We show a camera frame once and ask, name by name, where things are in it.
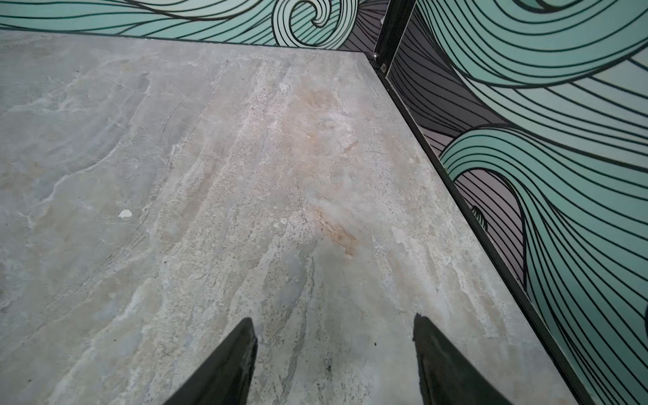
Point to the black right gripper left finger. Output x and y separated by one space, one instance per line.
225 377

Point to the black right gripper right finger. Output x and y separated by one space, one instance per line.
446 376

